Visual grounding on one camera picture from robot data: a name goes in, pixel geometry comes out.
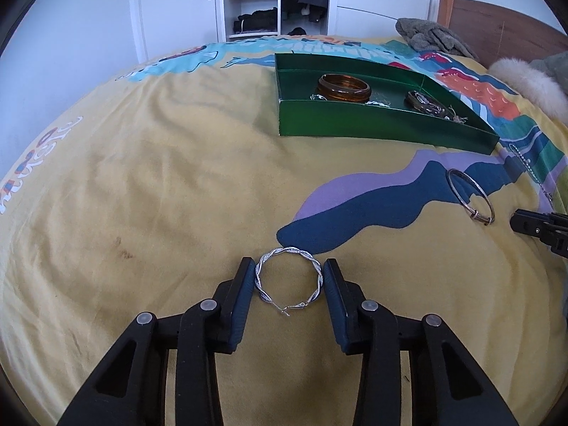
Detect silver chain necklace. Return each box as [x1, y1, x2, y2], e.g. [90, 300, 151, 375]
[507, 143, 555, 207]

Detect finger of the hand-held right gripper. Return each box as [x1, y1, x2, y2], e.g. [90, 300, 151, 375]
[509, 208, 568, 259]

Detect grey fleece garment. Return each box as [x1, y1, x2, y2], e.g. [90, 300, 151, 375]
[395, 18, 480, 58]

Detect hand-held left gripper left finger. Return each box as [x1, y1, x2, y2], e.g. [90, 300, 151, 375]
[55, 256, 257, 426]

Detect wooden headboard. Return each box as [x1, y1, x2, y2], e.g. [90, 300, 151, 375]
[437, 0, 568, 69]

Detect white door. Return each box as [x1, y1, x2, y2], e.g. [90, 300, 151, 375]
[129, 0, 223, 65]

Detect dark olive bangle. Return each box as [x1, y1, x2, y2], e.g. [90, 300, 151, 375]
[405, 91, 450, 114]

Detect amber translucent bangle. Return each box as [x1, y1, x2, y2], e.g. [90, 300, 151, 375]
[317, 73, 372, 104]

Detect thin silver bangle with clasp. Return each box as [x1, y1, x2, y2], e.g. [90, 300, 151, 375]
[446, 168, 495, 226]

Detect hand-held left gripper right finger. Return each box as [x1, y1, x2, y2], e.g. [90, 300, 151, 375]
[323, 258, 520, 426]

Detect folded black clothes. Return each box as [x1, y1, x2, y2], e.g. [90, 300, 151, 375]
[234, 7, 279, 34]

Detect white fluffy pillow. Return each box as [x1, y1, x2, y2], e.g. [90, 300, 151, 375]
[488, 57, 568, 118]

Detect yellow dinosaur printed blanket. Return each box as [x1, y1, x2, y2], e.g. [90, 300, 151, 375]
[0, 34, 568, 426]

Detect brown white bead bracelet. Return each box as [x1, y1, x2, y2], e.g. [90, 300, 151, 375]
[426, 98, 471, 124]

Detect green rectangular tray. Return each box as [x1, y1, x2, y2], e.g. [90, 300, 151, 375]
[274, 52, 501, 156]

